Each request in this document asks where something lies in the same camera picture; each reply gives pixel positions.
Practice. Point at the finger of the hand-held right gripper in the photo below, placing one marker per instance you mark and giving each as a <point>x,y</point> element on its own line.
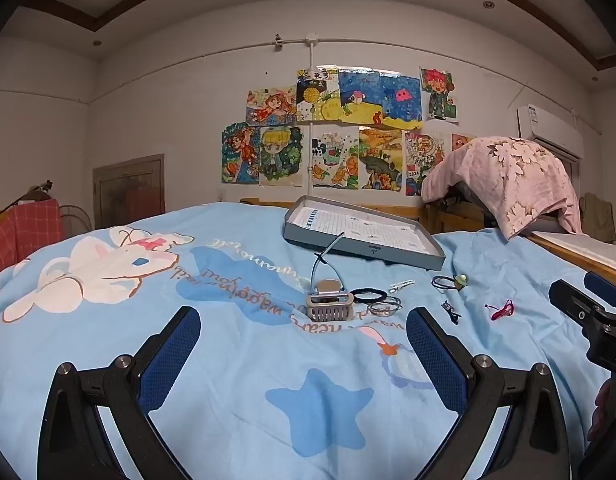
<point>605,285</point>
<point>575,307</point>

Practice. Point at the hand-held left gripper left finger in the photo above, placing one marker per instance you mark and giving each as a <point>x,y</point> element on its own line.
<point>174,352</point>

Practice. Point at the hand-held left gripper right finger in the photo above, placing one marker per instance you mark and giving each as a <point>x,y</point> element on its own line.
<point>438,360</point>

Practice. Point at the beige hair claw clip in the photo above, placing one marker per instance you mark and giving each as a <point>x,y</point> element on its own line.
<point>328,305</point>

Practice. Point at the grey shallow box tray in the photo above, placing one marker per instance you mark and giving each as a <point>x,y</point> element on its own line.
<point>360,247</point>

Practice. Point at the blue-grey headband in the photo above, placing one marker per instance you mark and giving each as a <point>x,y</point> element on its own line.
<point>322,260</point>

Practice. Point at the person's right hand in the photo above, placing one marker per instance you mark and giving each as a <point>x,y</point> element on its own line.
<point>608,410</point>

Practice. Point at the light blue printed blanket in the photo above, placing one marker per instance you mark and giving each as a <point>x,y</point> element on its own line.
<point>238,360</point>

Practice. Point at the olive green jacket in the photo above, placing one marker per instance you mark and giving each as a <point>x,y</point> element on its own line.
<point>599,217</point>

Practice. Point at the white hair clip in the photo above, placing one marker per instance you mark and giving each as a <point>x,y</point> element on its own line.
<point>400,285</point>

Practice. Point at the pink floral cloth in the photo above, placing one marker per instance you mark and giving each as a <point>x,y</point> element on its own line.
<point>518,180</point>

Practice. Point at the wooden cabinet door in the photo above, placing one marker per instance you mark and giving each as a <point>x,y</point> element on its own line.
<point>130,192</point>

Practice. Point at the white air conditioner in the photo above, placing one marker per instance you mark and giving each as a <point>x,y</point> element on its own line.
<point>550,127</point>

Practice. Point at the red checked cloth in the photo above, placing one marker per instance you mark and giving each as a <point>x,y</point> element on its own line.
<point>23,232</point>

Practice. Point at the desk lamp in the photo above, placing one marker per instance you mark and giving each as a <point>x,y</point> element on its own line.
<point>35,192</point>

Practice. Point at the white wall pipe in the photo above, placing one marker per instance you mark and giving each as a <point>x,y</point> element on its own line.
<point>311,160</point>

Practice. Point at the group of colourful wall drawings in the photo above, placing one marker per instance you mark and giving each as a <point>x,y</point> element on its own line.
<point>338,135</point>

